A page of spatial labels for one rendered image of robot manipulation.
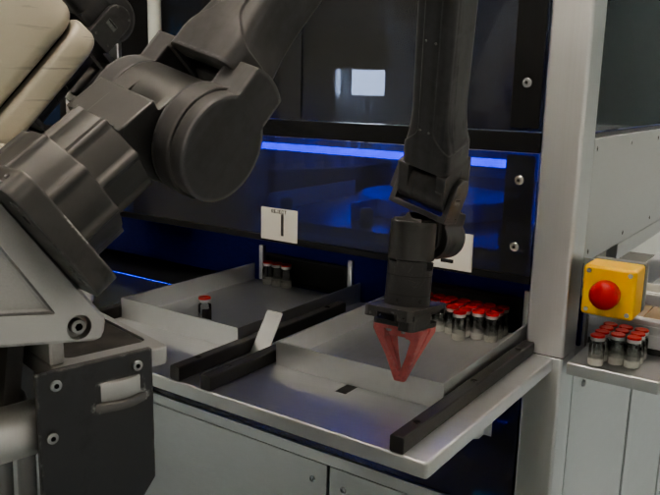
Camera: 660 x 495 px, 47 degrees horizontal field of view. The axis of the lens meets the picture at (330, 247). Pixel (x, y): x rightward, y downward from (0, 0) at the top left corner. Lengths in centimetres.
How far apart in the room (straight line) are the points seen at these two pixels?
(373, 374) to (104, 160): 59
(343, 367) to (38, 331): 59
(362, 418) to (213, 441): 76
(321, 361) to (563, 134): 46
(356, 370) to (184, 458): 79
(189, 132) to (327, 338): 73
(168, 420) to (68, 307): 124
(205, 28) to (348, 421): 52
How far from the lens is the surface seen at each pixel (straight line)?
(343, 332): 121
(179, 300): 140
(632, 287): 111
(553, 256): 114
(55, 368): 64
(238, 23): 54
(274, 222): 138
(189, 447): 170
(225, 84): 52
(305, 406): 95
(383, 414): 94
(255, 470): 159
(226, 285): 148
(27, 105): 62
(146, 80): 54
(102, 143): 49
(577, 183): 112
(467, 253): 119
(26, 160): 48
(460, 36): 80
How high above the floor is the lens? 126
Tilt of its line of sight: 12 degrees down
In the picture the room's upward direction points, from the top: 1 degrees clockwise
